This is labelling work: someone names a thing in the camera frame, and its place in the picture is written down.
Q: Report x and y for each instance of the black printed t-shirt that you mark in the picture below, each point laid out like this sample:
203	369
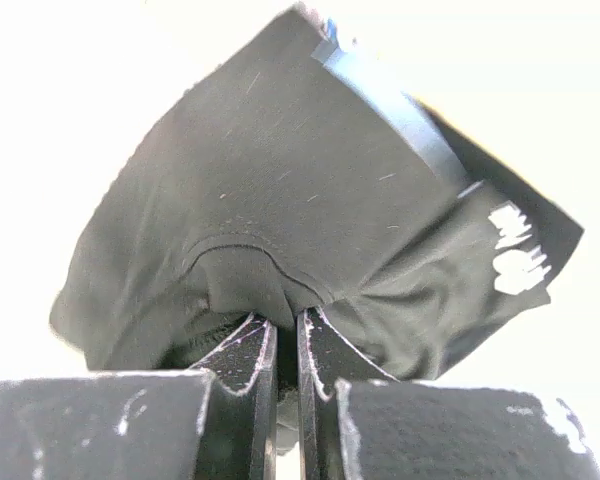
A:
295	176

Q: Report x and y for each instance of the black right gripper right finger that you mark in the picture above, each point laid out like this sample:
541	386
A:
359	422

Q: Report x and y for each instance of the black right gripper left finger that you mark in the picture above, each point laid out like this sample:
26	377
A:
215	420

